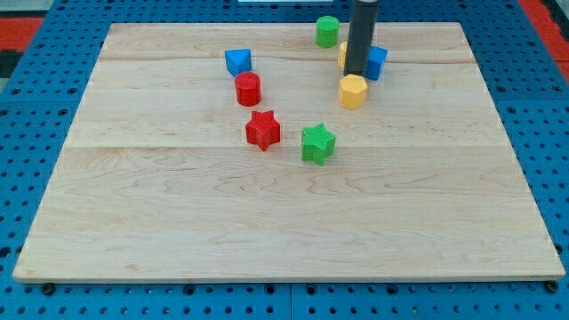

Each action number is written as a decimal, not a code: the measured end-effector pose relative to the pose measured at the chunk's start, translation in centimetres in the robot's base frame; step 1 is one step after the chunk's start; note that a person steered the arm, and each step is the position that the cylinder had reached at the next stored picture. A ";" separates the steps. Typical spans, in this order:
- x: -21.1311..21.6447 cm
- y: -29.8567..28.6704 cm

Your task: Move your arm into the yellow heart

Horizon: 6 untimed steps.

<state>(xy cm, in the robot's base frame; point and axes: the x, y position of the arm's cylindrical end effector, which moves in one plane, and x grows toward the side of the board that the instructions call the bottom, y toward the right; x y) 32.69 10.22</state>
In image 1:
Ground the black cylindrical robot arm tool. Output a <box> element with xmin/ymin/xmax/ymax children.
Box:
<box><xmin>343</xmin><ymin>0</ymin><xmax>379</xmax><ymax>76</ymax></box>

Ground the yellow heart block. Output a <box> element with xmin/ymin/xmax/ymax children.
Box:
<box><xmin>337</xmin><ymin>42</ymin><xmax>348</xmax><ymax>69</ymax></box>

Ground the green star block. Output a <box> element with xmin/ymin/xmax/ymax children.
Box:
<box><xmin>301</xmin><ymin>124</ymin><xmax>336</xmax><ymax>165</ymax></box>

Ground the red star block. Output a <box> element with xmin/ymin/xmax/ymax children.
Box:
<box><xmin>245</xmin><ymin>110</ymin><xmax>281</xmax><ymax>151</ymax></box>

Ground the light wooden board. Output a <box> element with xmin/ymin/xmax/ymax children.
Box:
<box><xmin>13</xmin><ymin>22</ymin><xmax>565</xmax><ymax>284</ymax></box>

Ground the red cylinder block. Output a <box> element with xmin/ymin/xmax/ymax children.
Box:
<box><xmin>234</xmin><ymin>71</ymin><xmax>261</xmax><ymax>107</ymax></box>

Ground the yellow hexagon block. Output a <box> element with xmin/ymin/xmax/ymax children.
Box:
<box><xmin>338</xmin><ymin>74</ymin><xmax>368</xmax><ymax>109</ymax></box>

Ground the blue triangle block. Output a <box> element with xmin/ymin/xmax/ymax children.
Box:
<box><xmin>224</xmin><ymin>48</ymin><xmax>252</xmax><ymax>76</ymax></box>

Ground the green cylinder block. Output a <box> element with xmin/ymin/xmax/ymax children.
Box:
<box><xmin>316</xmin><ymin>16</ymin><xmax>340</xmax><ymax>48</ymax></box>

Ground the blue cube block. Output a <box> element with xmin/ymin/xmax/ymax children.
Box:
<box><xmin>365</xmin><ymin>45</ymin><xmax>389</xmax><ymax>81</ymax></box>

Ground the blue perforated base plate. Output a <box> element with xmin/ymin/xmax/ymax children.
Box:
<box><xmin>1</xmin><ymin>1</ymin><xmax>568</xmax><ymax>319</ymax></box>

